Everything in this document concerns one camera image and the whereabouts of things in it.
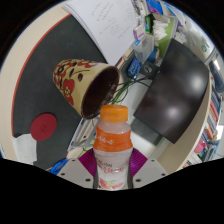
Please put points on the beige floral paper cup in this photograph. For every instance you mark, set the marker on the beige floral paper cup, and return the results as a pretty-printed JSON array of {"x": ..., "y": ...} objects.
[{"x": 80, "y": 83}]

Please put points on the white tissue pack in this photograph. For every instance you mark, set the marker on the white tissue pack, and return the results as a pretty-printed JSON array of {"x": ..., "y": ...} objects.
[{"x": 161, "y": 26}]

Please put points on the blue tissue box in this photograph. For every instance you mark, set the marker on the blue tissue box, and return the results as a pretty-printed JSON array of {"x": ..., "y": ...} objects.
[{"x": 154, "y": 6}]

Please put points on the white paper slip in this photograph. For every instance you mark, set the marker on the white paper slip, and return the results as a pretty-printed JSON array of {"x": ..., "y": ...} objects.
[{"x": 25, "y": 148}]

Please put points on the black computer monitor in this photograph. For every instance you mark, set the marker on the black computer monitor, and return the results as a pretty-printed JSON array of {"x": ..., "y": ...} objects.
[{"x": 173, "y": 93}]

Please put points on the clear plastic container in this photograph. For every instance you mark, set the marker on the clear plastic container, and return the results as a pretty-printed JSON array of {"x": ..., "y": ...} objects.
[{"x": 145, "y": 46}]

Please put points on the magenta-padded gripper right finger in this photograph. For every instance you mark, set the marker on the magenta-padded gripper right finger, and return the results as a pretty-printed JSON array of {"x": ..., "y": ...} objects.
[{"x": 151, "y": 171}]

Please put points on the flat round red coaster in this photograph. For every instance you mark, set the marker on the flat round red coaster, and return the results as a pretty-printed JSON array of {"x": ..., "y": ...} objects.
[{"x": 43, "y": 127}]

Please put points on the grey metal laptop stand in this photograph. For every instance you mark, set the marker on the grey metal laptop stand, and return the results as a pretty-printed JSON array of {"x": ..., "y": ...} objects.
[{"x": 78, "y": 140}]

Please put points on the orange-capped drink bottle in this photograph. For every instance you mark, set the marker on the orange-capped drink bottle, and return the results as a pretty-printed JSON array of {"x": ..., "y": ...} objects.
[{"x": 112, "y": 143}]

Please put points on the white written paper pad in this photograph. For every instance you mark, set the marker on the white written paper pad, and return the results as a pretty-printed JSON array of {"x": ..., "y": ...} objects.
[{"x": 106, "y": 23}]

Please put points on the black desk mat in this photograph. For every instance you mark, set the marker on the black desk mat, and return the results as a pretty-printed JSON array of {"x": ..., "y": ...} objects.
[{"x": 36, "y": 83}]

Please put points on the small blue box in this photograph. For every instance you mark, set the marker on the small blue box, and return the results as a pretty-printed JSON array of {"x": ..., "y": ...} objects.
[{"x": 134, "y": 68}]

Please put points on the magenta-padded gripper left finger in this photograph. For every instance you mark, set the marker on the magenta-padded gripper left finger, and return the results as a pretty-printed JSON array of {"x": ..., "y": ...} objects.
[{"x": 73, "y": 172}]

